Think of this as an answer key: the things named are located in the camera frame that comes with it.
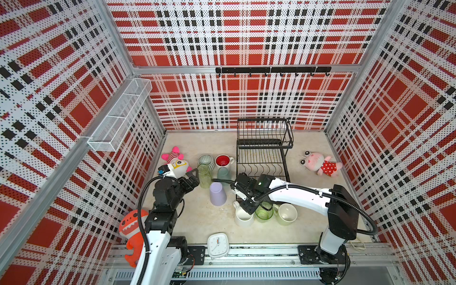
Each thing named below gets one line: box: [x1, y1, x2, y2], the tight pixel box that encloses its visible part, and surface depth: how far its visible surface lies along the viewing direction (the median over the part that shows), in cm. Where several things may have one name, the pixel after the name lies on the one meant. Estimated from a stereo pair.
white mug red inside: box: [214, 154, 236, 168], surface depth 100 cm
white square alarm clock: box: [207, 232, 230, 261], surface depth 76 cm
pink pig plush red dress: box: [299, 150, 344, 178], surface depth 98 cm
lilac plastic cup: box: [209, 181, 228, 207], surface depth 83 cm
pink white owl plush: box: [161, 146, 193, 179], surface depth 100 cm
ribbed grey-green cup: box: [197, 154, 216, 171], surface depth 103 cm
